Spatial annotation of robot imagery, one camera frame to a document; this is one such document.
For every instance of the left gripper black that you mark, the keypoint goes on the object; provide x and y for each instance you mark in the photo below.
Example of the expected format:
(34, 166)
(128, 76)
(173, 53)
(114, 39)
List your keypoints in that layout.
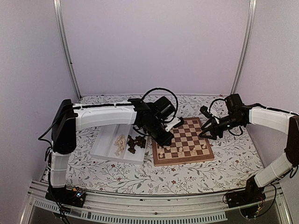
(165, 142)

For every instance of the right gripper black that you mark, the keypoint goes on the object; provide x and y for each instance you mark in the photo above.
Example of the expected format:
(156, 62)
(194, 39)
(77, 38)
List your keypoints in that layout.
(214, 127)

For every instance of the wooden chess board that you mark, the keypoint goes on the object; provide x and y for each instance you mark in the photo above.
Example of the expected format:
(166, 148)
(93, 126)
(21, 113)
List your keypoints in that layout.
(187, 137)

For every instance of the light chess king piece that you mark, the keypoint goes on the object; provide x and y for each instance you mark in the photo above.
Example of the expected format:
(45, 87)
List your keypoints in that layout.
(180, 152)

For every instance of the white plastic compartment tray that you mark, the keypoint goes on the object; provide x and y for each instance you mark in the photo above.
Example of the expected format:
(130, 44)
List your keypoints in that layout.
(111, 144)

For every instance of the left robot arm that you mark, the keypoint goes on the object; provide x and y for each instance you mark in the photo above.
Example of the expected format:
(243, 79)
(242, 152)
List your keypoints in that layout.
(156, 119)

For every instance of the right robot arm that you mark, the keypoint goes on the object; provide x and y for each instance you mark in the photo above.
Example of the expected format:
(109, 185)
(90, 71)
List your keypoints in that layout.
(275, 133)

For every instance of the pile of dark chess pieces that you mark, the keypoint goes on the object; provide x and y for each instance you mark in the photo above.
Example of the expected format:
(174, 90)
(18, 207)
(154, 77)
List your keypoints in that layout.
(139, 141)

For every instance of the pile of light chess pieces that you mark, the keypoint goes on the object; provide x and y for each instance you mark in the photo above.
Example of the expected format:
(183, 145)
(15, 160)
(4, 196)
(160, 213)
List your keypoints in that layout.
(120, 143)

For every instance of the floral patterned table mat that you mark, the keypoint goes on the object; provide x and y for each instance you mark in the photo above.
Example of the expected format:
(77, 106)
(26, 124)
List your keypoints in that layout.
(103, 161)

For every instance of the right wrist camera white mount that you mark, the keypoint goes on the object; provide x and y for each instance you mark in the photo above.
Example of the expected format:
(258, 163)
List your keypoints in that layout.
(209, 113)

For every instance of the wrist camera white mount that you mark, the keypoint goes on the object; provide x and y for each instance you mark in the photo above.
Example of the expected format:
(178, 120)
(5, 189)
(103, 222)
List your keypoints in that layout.
(209, 113)
(176, 122)

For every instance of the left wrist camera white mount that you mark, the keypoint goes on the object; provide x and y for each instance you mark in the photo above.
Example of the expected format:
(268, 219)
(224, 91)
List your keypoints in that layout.
(176, 122)

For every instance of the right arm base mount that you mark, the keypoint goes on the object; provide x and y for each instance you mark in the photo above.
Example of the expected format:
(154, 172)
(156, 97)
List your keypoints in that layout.
(251, 199)

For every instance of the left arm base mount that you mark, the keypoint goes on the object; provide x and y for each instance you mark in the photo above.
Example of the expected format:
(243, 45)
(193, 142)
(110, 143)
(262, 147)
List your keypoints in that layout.
(73, 197)

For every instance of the right aluminium frame post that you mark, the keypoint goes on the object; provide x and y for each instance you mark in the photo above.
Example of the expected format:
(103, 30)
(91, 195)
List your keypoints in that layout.
(245, 45)

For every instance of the aluminium frame post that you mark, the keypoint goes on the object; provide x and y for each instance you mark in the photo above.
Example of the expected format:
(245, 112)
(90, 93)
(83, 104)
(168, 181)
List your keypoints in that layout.
(245, 45)
(62, 33)

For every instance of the front aluminium rail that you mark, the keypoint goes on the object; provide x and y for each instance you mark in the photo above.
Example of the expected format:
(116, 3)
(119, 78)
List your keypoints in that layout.
(114, 208)

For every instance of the left aluminium frame post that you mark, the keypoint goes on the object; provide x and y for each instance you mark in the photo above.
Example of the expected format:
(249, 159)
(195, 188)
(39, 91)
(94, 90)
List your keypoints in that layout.
(62, 33)

